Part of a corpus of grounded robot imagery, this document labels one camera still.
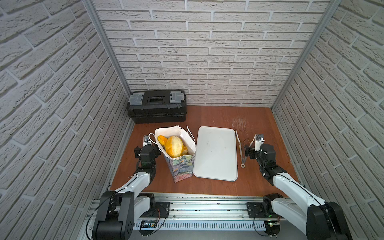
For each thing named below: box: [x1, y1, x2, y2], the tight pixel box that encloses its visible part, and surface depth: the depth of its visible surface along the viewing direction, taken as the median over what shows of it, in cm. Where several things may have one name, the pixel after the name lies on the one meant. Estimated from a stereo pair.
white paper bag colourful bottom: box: [148, 125, 196, 183], surface depth 76 cm
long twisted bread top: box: [157, 135, 168, 146], surface depth 79 cm
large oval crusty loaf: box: [165, 135, 184, 158], surface depth 74 cm
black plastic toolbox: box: [126, 89, 187, 124], surface depth 102 cm
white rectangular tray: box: [193, 126, 238, 182], surface depth 97 cm
